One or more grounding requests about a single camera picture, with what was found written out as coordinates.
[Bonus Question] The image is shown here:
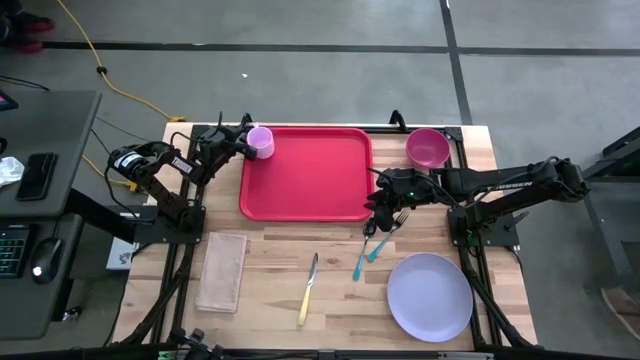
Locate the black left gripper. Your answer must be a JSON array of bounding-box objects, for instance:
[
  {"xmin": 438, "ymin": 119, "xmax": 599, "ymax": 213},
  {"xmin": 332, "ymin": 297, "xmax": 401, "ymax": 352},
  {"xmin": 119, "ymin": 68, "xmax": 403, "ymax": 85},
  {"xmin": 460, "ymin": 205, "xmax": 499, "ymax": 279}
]
[{"xmin": 196, "ymin": 124, "xmax": 259, "ymax": 169}]

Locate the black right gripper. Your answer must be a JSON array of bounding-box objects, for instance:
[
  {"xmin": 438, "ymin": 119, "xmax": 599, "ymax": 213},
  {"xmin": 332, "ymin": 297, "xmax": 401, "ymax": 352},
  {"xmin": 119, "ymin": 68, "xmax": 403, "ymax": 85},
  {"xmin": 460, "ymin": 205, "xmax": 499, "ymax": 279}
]
[{"xmin": 363, "ymin": 168, "xmax": 444, "ymax": 233}]

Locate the light pink plastic mug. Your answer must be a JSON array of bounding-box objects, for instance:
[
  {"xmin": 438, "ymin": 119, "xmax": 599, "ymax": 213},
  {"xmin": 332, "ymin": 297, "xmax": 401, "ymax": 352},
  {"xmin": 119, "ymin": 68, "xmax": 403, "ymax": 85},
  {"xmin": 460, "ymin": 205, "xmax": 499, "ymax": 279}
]
[{"xmin": 246, "ymin": 126, "xmax": 276, "ymax": 160}]

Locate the fork with teal handle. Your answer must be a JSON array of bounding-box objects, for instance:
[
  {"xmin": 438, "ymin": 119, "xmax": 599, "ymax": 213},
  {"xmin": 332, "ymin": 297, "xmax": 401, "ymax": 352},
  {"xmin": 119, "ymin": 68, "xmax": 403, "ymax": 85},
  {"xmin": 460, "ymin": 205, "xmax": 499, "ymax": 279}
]
[{"xmin": 367, "ymin": 208, "xmax": 411, "ymax": 264}]

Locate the spoon with teal handle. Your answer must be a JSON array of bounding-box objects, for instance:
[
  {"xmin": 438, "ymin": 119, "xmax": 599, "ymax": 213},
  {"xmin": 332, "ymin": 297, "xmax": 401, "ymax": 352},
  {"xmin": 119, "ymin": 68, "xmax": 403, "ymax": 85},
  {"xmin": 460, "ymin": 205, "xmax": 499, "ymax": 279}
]
[{"xmin": 352, "ymin": 217, "xmax": 377, "ymax": 282}]

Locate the pink plastic bowl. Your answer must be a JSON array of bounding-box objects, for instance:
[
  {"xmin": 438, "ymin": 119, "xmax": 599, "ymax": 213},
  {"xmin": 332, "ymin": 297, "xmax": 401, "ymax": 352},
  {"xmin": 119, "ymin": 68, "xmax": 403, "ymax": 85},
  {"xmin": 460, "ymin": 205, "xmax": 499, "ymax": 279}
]
[{"xmin": 405, "ymin": 127, "xmax": 452, "ymax": 170}]

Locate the lavender plastic plate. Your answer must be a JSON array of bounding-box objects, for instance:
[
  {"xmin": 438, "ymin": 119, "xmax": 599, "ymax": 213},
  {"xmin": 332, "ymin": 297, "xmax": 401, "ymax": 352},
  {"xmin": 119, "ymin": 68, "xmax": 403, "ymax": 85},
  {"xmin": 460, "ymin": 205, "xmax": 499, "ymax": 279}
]
[{"xmin": 386, "ymin": 252, "xmax": 474, "ymax": 344}]

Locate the knife with yellow handle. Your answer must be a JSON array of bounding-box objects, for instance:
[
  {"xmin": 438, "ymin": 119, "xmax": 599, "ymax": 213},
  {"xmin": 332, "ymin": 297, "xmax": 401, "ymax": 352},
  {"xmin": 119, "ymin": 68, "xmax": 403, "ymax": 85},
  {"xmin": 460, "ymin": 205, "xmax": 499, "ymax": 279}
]
[{"xmin": 297, "ymin": 252, "xmax": 320, "ymax": 327}]

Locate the beige napkin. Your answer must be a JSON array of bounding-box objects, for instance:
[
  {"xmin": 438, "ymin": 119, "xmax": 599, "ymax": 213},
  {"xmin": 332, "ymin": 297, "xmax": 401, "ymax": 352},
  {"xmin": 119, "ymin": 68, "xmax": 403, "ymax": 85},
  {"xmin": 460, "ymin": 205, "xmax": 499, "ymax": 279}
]
[{"xmin": 194, "ymin": 231, "xmax": 249, "ymax": 315}]

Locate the red plastic tray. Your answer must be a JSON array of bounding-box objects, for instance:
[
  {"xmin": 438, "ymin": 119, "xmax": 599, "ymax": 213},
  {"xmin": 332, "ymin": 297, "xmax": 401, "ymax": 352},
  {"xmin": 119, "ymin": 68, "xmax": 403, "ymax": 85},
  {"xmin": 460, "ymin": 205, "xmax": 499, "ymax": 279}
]
[{"xmin": 238, "ymin": 126, "xmax": 375, "ymax": 223}]

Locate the white printed box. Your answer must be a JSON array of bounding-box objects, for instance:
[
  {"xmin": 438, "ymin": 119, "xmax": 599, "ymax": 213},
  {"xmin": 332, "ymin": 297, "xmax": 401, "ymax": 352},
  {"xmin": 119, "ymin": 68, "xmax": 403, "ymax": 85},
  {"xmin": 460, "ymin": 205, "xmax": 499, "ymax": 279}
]
[{"xmin": 106, "ymin": 237, "xmax": 139, "ymax": 271}]

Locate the grey computer desk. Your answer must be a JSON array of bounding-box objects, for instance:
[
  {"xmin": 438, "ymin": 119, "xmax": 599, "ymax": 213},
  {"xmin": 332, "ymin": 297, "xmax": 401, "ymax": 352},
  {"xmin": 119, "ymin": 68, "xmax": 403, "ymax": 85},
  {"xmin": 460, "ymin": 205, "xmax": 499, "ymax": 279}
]
[{"xmin": 0, "ymin": 89, "xmax": 104, "ymax": 341}]

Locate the black smartphone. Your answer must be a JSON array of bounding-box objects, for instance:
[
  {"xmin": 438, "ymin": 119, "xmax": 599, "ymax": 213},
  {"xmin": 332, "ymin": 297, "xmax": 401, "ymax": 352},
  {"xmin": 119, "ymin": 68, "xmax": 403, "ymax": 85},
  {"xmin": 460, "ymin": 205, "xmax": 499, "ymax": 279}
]
[{"xmin": 15, "ymin": 152, "xmax": 58, "ymax": 202}]

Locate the black computer mouse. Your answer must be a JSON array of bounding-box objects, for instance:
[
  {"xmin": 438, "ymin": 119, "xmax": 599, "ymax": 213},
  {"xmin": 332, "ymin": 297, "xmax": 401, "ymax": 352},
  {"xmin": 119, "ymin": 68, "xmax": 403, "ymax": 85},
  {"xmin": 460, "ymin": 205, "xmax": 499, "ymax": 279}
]
[{"xmin": 30, "ymin": 237, "xmax": 64, "ymax": 285}]

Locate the white crumpled tissue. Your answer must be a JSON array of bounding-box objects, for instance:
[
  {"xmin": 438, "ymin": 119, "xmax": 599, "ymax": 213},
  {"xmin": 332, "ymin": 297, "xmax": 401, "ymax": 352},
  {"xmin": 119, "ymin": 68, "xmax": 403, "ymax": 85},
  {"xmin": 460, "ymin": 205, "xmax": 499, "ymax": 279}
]
[{"xmin": 0, "ymin": 156, "xmax": 25, "ymax": 189}]

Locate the dark grey side table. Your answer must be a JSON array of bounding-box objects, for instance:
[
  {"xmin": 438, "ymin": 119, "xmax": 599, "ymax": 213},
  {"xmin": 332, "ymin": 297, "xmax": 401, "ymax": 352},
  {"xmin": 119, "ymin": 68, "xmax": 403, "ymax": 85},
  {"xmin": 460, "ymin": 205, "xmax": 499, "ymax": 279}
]
[{"xmin": 582, "ymin": 127, "xmax": 640, "ymax": 291}]

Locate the person's red shoe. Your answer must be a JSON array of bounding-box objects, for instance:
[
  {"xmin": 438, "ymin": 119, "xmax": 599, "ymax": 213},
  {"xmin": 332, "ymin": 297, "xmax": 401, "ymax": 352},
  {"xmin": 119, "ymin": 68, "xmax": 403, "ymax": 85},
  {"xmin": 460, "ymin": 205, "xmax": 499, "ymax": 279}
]
[
  {"xmin": 4, "ymin": 38, "xmax": 44, "ymax": 54},
  {"xmin": 9, "ymin": 12, "xmax": 56, "ymax": 34}
]

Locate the black monitor with pink glow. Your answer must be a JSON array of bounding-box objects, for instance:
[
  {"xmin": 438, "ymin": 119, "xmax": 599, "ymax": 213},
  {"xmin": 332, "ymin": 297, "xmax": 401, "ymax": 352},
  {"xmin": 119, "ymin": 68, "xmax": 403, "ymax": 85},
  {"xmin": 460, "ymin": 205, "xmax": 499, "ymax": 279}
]
[{"xmin": 0, "ymin": 88, "xmax": 20, "ymax": 112}]

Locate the backlit keyboard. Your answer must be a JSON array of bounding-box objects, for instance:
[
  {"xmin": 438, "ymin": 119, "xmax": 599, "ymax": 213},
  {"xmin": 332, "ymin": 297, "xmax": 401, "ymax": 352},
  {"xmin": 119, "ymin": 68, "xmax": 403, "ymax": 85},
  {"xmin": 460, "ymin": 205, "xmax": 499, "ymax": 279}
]
[{"xmin": 0, "ymin": 224, "xmax": 31, "ymax": 280}]

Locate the person's grey shoe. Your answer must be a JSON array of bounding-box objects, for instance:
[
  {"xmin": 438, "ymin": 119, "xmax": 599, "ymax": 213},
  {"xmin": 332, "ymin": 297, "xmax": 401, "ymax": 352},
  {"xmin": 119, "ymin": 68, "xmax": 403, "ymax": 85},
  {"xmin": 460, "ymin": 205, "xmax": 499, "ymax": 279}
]
[{"xmin": 599, "ymin": 287, "xmax": 640, "ymax": 342}]

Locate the black aluminium table frame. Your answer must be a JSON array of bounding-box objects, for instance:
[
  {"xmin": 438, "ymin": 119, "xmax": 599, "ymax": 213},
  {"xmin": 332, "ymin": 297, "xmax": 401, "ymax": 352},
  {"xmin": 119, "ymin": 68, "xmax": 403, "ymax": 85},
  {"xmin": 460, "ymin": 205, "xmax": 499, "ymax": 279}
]
[{"xmin": 112, "ymin": 109, "xmax": 539, "ymax": 360}]

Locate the black floor cable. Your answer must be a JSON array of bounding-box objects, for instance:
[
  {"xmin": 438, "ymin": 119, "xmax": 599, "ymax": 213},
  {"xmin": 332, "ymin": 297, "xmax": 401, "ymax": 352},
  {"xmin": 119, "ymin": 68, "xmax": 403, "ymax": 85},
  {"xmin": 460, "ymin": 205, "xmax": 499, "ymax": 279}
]
[
  {"xmin": 0, "ymin": 74, "xmax": 51, "ymax": 92},
  {"xmin": 89, "ymin": 115, "xmax": 161, "ymax": 174}
]

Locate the yellow extension cable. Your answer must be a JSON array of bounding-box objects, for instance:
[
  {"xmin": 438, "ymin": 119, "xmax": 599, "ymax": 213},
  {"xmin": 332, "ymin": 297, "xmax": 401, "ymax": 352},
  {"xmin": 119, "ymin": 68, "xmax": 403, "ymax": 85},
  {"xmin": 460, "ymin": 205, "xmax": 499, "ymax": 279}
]
[{"xmin": 57, "ymin": 0, "xmax": 187, "ymax": 194}]

